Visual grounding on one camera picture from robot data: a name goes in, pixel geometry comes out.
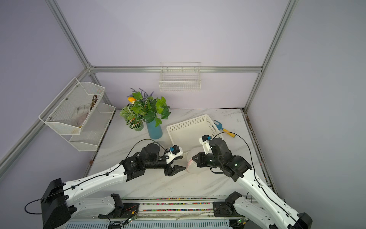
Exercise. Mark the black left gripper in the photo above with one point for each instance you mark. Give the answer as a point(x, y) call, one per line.
point(172, 171)

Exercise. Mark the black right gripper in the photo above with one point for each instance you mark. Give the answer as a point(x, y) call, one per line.
point(201, 162)

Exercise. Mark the pink rimmed mesh laundry bag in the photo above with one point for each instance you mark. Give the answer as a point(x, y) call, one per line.
point(191, 165)

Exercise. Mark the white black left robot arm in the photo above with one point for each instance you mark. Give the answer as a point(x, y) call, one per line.
point(59, 199)

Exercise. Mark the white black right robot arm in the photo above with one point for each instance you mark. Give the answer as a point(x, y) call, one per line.
point(273, 213)

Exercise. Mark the cream perforated plastic basket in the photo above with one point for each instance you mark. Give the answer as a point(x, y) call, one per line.
point(186, 134)

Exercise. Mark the blue yellow garden fork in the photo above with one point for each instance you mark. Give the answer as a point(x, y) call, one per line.
point(220, 127)

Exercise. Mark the teal vase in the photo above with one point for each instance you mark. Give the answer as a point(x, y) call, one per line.
point(154, 131)

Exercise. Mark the green artificial plant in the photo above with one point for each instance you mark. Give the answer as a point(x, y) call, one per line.
point(143, 108)

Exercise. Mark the clear glove in shelf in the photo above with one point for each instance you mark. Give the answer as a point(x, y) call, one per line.
point(80, 114)

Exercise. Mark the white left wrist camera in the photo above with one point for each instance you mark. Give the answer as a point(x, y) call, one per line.
point(175, 152)

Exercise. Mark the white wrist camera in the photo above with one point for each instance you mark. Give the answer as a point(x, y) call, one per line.
point(175, 152)
point(204, 141)

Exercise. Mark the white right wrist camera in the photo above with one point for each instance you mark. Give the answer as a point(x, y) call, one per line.
point(204, 141)

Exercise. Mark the white wire wall basket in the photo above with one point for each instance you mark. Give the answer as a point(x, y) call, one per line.
point(180, 76)

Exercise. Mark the white mesh lower wall shelf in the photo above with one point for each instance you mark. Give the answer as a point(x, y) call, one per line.
point(94, 129)

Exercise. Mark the white mesh wall shelf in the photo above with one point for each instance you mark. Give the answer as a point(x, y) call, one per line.
point(57, 115)
point(94, 129)

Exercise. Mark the white mesh upper wall shelf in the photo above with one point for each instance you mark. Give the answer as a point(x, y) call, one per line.
point(57, 115)

